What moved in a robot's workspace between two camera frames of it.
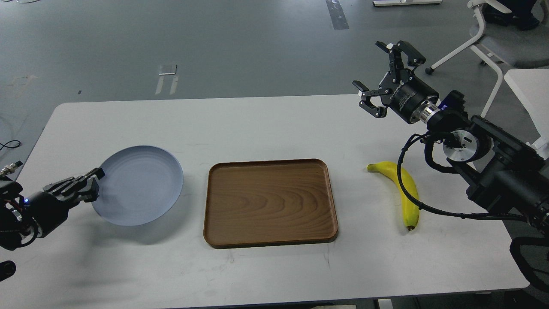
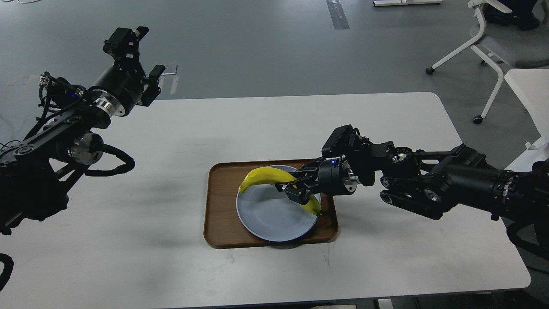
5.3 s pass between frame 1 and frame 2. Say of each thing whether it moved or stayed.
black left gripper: moved
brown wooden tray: stayed
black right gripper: moved
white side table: stayed
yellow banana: moved
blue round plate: moved
